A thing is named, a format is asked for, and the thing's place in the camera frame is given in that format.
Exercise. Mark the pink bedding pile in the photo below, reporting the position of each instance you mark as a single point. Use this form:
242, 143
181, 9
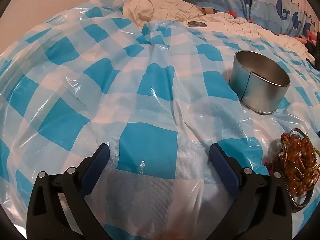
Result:
310, 37

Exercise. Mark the silver tin lid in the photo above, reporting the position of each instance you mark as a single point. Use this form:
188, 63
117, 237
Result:
197, 24

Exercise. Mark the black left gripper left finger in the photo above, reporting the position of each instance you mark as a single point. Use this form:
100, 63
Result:
46, 218

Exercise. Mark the black cord bangle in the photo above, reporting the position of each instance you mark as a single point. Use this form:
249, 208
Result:
299, 167

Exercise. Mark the round silver metal tin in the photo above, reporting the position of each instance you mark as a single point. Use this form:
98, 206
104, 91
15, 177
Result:
259, 82

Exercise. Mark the blue white checkered plastic sheet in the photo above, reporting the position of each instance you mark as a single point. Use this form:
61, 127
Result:
158, 95

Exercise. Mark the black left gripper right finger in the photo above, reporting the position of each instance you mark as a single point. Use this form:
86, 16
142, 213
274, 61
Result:
261, 207

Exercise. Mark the black clothes pile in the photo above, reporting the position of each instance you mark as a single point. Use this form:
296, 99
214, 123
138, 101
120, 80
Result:
313, 49

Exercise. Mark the white grid-lined quilt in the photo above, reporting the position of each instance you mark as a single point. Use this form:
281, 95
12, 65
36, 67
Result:
143, 11

